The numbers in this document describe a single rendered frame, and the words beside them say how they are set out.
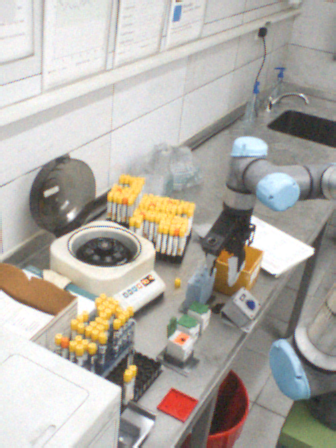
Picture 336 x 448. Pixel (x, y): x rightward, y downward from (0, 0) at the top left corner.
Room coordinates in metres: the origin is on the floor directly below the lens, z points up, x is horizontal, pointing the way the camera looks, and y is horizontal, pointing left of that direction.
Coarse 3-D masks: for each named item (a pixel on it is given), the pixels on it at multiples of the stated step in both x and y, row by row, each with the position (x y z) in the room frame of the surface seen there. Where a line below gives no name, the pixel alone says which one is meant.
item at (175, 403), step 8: (168, 392) 0.87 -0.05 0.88; (176, 392) 0.87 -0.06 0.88; (168, 400) 0.85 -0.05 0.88; (176, 400) 0.85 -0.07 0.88; (184, 400) 0.86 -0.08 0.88; (192, 400) 0.86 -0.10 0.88; (160, 408) 0.82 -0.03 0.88; (168, 408) 0.83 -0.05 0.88; (176, 408) 0.83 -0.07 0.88; (184, 408) 0.83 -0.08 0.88; (192, 408) 0.83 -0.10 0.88; (176, 416) 0.80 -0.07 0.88; (184, 416) 0.81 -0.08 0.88
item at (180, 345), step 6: (174, 336) 0.98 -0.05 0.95; (180, 336) 0.98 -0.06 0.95; (186, 336) 0.98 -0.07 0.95; (168, 342) 0.96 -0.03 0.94; (174, 342) 0.96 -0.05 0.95; (180, 342) 0.96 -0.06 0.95; (186, 342) 0.96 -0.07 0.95; (192, 342) 0.97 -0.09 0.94; (168, 348) 0.96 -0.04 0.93; (174, 348) 0.96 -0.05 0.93; (180, 348) 0.95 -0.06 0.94; (186, 348) 0.95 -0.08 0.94; (174, 354) 0.95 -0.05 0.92; (180, 354) 0.95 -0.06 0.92; (186, 354) 0.95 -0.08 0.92
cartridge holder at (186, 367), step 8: (160, 352) 0.98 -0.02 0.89; (192, 352) 0.97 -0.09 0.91; (160, 360) 0.96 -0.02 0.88; (168, 360) 0.96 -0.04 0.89; (176, 360) 0.95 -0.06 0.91; (184, 360) 0.94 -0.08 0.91; (192, 360) 0.97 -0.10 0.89; (176, 368) 0.94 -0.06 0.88; (184, 368) 0.94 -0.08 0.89; (192, 368) 0.94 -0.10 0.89
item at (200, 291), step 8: (192, 280) 1.17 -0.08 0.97; (200, 280) 1.18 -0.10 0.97; (208, 280) 1.19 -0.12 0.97; (192, 288) 1.15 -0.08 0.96; (200, 288) 1.15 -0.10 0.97; (208, 288) 1.20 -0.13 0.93; (192, 296) 1.15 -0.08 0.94; (200, 296) 1.15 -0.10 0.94; (208, 296) 1.21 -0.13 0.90; (184, 304) 1.17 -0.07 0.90; (208, 304) 1.19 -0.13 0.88
